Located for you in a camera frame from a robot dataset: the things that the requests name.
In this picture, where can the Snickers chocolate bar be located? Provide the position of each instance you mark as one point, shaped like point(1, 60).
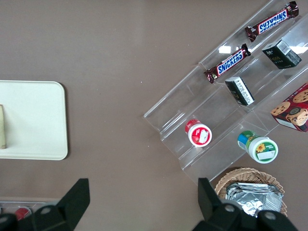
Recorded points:
point(229, 63)
point(273, 21)

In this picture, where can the small black carton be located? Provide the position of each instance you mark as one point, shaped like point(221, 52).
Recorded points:
point(281, 55)
point(239, 91)

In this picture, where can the light wicker basket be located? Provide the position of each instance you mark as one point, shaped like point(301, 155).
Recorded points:
point(240, 174)

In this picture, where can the silver foil packet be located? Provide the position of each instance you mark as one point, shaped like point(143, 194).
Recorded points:
point(250, 199)

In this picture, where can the green lidded snack cup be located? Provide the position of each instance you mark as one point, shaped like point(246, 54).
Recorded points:
point(261, 148)

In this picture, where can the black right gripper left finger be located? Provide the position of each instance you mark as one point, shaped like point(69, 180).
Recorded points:
point(69, 207)

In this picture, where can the red lidded snack cup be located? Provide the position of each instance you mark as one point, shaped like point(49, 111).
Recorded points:
point(198, 134)

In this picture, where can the red chocolate chip cookie box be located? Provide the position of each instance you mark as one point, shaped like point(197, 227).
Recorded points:
point(293, 108)

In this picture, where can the cream plastic tray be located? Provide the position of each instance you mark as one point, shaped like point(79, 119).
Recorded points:
point(33, 120)

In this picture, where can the clear acrylic stepped stand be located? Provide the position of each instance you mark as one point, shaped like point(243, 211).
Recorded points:
point(192, 98)

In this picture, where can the red cola bottle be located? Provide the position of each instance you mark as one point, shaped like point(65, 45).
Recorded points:
point(22, 213)

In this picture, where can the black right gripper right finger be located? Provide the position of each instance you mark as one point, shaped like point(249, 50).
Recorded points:
point(211, 207)

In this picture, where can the triangle sandwich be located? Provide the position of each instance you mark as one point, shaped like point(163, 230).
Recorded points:
point(2, 127)

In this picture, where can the clear acrylic bottle rack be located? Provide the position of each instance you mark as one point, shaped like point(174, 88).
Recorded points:
point(29, 201)

